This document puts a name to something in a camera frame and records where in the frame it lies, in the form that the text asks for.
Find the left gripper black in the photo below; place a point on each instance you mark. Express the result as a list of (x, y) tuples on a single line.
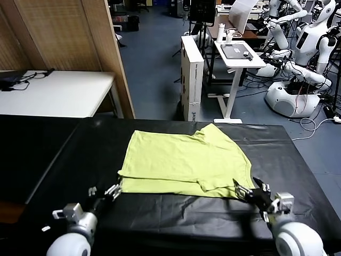
[(98, 204)]

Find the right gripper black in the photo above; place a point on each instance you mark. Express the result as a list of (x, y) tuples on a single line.
[(259, 198)]

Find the yellow-green t-shirt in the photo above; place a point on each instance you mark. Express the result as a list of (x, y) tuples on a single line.
[(181, 160)]

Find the white humanoid robot raised arm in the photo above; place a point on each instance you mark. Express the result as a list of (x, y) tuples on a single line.
[(278, 32)]

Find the black wrinkled tablecloth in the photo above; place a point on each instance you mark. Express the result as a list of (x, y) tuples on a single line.
[(274, 160)]

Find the smooth black table cover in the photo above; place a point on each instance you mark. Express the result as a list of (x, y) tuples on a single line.
[(26, 160)]

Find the white robot with round base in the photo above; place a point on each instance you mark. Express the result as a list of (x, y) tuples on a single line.
[(287, 101)]

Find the black and white power strip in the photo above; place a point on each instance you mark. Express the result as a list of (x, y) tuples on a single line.
[(330, 112)]

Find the white folding table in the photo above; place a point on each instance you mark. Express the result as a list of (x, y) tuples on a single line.
[(53, 93)]

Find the tall white cardboard box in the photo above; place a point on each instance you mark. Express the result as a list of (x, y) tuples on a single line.
[(194, 88)]

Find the white standing side desk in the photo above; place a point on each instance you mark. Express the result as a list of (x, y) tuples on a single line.
[(255, 63)]

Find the small black device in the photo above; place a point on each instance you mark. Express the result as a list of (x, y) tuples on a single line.
[(247, 55)]

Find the grey closed laptop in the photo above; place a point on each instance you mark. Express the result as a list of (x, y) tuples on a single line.
[(233, 52)]

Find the dark flat device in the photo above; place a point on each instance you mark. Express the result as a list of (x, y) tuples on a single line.
[(10, 77)]

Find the brown desk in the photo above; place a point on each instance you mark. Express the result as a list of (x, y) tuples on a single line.
[(250, 34)]

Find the white cup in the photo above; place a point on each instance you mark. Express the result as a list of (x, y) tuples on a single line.
[(229, 36)]

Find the white bottle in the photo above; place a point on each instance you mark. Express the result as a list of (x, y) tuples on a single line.
[(220, 33)]

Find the white humanoid robot black panel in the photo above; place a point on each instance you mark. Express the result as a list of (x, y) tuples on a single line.
[(310, 40)]

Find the wooden partition screen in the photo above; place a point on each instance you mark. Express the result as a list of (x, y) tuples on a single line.
[(66, 34)]

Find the black bin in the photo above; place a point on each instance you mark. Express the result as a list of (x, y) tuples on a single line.
[(133, 24)]

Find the white curved panel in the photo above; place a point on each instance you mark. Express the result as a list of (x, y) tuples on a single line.
[(239, 16)]

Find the black monitor on tripod stand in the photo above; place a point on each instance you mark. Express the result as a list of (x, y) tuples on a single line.
[(202, 10)]

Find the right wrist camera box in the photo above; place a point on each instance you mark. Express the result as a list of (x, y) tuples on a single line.
[(285, 200)]

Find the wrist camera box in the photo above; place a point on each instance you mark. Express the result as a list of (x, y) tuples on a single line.
[(285, 200), (70, 210)]

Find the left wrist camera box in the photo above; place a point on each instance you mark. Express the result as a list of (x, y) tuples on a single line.
[(70, 210)]

